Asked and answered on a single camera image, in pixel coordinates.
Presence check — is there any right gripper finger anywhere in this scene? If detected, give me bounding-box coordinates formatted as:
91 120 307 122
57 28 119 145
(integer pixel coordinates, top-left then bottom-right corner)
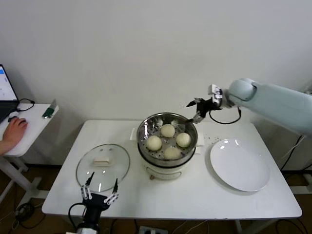
186 97 204 108
185 111 207 124

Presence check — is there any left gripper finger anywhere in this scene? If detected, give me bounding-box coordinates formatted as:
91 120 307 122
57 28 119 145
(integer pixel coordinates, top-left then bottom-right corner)
103 178 120 205
81 172 95 200

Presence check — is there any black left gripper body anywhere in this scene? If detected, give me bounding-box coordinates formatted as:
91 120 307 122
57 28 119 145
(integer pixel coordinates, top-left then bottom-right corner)
82 194 112 221

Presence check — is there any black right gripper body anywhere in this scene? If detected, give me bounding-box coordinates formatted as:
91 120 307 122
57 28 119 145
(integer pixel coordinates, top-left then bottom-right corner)
196 98 221 117

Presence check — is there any white steamed baozi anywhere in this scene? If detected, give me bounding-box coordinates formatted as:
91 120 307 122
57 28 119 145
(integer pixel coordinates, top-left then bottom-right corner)
175 132 192 148
146 136 163 151
160 123 176 137
163 147 182 160

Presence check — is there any glass lid with white handle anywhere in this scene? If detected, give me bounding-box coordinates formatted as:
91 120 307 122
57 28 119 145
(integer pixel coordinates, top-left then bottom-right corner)
76 144 131 193

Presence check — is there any person's forearm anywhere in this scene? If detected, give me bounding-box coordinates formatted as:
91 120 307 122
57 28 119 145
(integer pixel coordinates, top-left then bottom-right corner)
0 140 14 158

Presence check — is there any perforated steel steamer basket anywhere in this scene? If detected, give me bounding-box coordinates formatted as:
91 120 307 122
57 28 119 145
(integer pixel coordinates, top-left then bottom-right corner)
136 112 198 169

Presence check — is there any person's bare hand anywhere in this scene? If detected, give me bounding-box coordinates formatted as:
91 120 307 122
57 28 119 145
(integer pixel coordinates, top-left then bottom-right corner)
2 117 29 147

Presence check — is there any grey floor power strip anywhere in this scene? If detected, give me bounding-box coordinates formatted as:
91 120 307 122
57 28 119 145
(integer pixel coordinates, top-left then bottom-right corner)
138 226 169 234

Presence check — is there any white electric cooker pot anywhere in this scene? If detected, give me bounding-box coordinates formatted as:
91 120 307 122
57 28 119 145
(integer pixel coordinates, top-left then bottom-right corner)
131 126 205 181

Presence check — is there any white round plate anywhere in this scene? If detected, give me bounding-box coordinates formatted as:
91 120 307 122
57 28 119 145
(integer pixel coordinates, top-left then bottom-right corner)
210 138 271 192

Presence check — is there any white side table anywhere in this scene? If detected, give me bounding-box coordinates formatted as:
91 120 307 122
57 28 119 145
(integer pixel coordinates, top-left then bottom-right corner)
0 103 59 203

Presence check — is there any black laptop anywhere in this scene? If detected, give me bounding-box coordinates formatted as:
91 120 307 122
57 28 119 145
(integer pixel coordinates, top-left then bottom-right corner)
0 63 20 124

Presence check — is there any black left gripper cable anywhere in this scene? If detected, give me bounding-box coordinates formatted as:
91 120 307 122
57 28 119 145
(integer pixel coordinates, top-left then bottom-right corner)
68 203 86 227

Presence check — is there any black floor cable coil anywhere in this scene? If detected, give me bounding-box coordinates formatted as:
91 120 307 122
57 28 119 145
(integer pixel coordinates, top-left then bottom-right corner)
9 202 49 230

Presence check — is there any green handled knife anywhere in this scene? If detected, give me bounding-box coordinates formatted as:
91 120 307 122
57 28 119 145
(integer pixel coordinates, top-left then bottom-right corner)
41 99 57 120

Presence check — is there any black cable on side table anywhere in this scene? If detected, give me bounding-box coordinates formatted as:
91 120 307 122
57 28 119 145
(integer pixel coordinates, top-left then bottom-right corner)
16 98 35 113

